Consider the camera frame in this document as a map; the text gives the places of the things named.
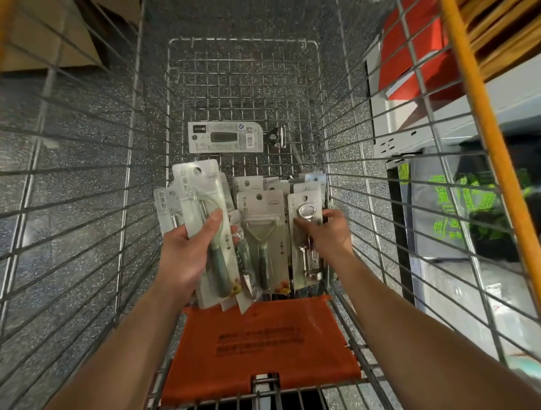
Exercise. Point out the person's right hand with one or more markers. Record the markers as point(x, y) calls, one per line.
point(334, 241)

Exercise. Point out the person's left hand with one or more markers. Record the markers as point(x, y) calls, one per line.
point(186, 262)

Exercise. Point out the metal corkscrew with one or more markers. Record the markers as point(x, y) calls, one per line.
point(306, 203)

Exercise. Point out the carded green-handled tools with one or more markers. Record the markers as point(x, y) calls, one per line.
point(199, 182)

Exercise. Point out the pile of packaged kitchen tools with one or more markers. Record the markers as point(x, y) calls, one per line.
point(253, 184)

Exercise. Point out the grey carded item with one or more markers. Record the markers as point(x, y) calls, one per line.
point(224, 137)

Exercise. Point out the kitchen tools display rack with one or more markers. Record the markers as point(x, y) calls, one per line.
point(507, 101)

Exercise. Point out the person's right forearm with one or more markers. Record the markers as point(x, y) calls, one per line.
point(406, 338)

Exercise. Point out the person's left forearm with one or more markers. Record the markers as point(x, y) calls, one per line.
point(118, 363)

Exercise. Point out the orange cart seat flap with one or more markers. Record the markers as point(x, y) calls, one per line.
point(262, 346)

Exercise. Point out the green black packets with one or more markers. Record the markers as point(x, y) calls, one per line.
point(461, 207)

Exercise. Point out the red packets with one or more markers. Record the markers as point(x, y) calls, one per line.
point(410, 51)

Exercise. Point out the large open cardboard box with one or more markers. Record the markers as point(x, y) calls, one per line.
point(42, 34)

